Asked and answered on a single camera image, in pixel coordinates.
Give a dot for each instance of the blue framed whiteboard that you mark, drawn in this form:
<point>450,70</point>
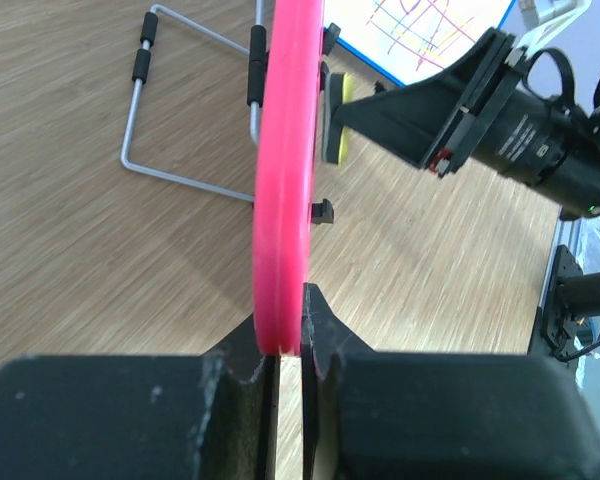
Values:
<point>410,40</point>

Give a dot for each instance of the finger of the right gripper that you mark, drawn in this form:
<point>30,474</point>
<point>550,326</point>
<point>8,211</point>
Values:
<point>404,121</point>

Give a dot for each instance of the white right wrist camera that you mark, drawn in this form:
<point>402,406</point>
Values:
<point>546,19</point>

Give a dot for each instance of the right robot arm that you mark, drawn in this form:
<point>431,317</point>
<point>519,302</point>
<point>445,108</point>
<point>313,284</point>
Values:
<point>556,151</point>

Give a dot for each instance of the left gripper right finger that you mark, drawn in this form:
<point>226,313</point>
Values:
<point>371,414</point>

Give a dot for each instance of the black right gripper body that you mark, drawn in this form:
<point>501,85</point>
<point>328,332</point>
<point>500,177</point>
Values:
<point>463,108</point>

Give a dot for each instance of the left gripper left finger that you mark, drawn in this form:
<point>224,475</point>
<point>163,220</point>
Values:
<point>205,416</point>

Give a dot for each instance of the pink framed whiteboard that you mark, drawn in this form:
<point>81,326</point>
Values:
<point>284,176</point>

